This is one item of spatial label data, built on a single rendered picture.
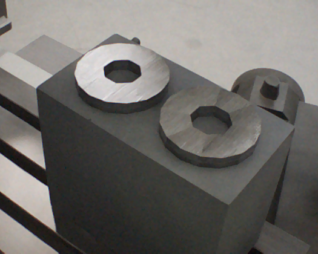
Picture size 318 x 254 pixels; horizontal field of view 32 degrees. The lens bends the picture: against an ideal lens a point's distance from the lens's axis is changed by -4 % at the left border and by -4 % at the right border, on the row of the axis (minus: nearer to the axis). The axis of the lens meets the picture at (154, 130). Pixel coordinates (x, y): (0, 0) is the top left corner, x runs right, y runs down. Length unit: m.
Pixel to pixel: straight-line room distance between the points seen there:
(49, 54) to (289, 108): 0.56
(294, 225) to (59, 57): 0.60
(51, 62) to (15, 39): 1.33
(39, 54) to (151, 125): 0.75
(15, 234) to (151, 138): 0.24
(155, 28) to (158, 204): 2.07
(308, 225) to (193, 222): 0.67
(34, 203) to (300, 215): 0.63
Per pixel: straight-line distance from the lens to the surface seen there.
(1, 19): 0.96
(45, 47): 1.25
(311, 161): 1.27
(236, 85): 1.43
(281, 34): 2.66
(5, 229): 0.67
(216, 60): 2.41
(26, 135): 0.77
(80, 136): 0.54
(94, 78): 0.53
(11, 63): 1.07
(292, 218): 1.15
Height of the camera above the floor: 1.46
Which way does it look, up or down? 45 degrees down
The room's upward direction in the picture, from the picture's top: 4 degrees clockwise
